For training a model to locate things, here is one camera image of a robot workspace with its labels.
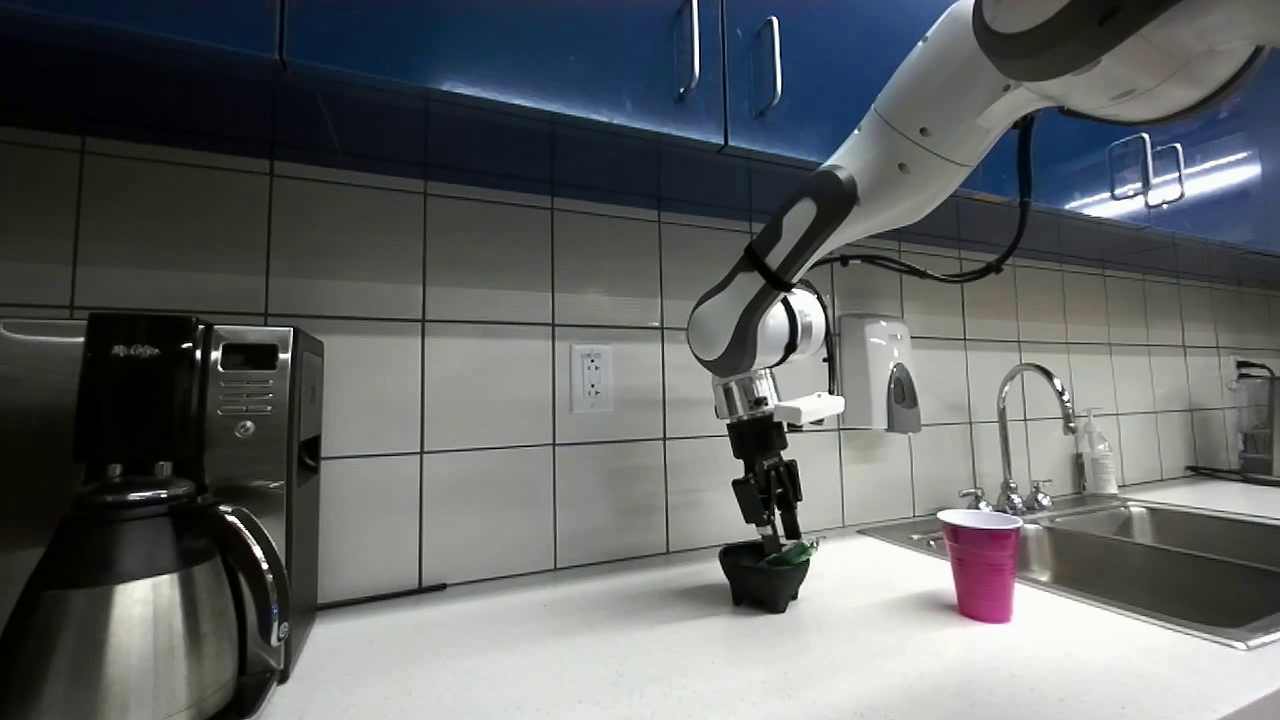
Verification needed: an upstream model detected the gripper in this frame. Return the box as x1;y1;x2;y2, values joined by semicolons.
726;415;806;554

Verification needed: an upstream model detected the black bowl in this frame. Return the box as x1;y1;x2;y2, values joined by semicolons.
718;540;812;614

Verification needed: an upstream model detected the pink plastic cup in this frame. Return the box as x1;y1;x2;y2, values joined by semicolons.
936;508;1024;625

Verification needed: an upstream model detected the chrome tap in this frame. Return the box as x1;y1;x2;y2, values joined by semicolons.
957;362;1079;515

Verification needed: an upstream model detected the clear soap pump bottle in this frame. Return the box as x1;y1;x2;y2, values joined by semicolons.
1077;407;1120;497

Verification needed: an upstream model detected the steel sink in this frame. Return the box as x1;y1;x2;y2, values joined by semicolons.
858;494;1280;652

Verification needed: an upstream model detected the blue cabinet door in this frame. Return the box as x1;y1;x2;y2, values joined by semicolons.
975;50;1280;253
725;0;956;164
284;0;725;144
0;0;282;59

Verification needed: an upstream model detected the dark countertop appliance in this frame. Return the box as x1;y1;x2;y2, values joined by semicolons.
1233;359;1280;483

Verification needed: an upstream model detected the black and steel coffee maker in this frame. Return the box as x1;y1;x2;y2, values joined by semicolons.
0;311;325;720

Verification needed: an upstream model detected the steel coffee carafe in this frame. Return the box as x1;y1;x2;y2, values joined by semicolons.
0;461;292;720

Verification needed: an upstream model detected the white wall soap dispenser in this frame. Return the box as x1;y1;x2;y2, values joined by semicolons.
837;313;923;435

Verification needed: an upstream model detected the white wall socket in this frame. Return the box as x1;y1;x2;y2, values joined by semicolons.
570;344;615;415

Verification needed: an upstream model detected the steel cabinet door handle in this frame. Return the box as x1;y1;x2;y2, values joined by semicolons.
1144;142;1187;209
751;15;784;120
675;0;702;102
1107;132;1155;202

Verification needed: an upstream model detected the blue wall cabinet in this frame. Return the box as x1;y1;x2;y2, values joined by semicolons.
0;0;1280;256

